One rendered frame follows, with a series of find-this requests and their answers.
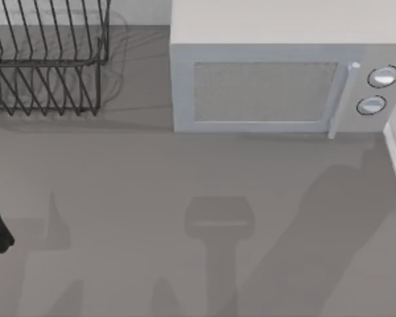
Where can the microwave door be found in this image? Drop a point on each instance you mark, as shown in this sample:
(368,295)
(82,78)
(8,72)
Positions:
(264,92)

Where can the pale microwave oven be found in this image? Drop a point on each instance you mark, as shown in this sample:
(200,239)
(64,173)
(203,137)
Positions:
(283,29)

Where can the small microwave knob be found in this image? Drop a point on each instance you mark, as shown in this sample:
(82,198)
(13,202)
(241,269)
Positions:
(371,105)

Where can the large microwave knob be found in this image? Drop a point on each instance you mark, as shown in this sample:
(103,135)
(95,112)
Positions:
(383,76)

